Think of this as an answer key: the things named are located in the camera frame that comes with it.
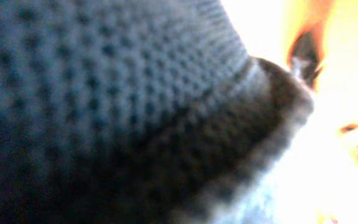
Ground blue polo shirt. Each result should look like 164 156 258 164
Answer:
0 0 313 223

